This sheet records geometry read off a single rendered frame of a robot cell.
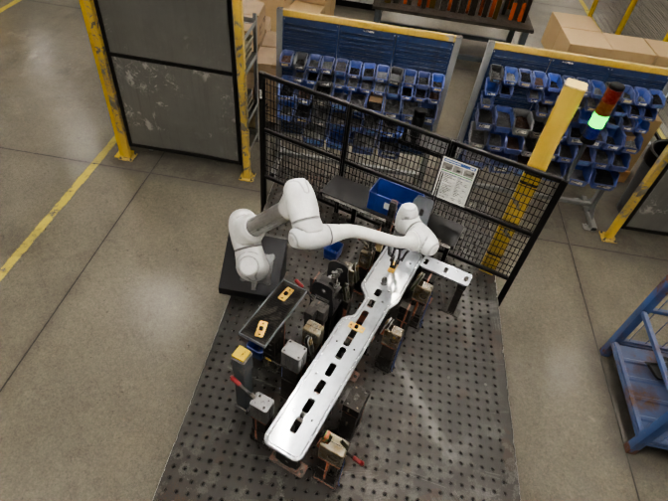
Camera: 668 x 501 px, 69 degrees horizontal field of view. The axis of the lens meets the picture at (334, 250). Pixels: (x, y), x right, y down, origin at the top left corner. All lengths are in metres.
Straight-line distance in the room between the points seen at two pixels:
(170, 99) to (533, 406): 3.78
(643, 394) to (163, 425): 3.16
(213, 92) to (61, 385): 2.53
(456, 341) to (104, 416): 2.19
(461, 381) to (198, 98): 3.16
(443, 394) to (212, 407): 1.18
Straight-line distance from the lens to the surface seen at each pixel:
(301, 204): 2.12
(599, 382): 4.11
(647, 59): 5.45
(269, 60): 5.28
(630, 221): 5.21
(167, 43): 4.41
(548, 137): 2.73
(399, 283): 2.67
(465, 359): 2.87
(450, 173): 2.91
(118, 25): 4.56
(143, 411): 3.42
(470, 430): 2.67
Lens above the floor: 2.99
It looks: 46 degrees down
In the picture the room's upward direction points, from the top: 8 degrees clockwise
